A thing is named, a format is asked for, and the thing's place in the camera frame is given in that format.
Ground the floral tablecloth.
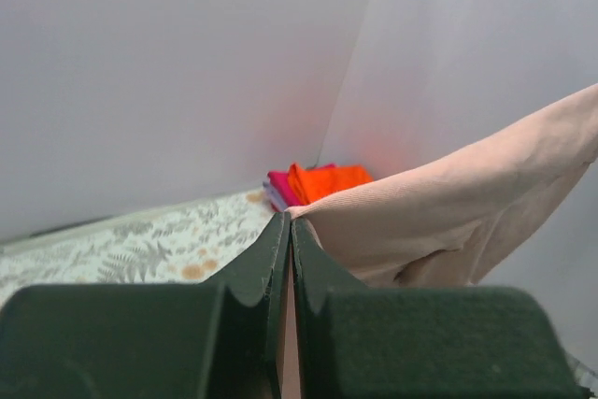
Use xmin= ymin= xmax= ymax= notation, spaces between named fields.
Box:
xmin=1 ymin=189 xmax=273 ymax=300

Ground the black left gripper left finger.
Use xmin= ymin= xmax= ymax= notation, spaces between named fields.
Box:
xmin=1 ymin=213 xmax=291 ymax=399

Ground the pink printed t-shirt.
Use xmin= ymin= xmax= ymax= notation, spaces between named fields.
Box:
xmin=278 ymin=82 xmax=598 ymax=399

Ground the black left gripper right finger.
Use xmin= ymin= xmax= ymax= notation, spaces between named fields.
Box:
xmin=292 ymin=219 xmax=584 ymax=398

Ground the orange folded t-shirt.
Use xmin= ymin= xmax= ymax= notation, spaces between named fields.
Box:
xmin=288 ymin=164 xmax=374 ymax=206

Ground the lavender folded t-shirt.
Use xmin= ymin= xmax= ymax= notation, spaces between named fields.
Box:
xmin=263 ymin=181 xmax=288 ymax=212

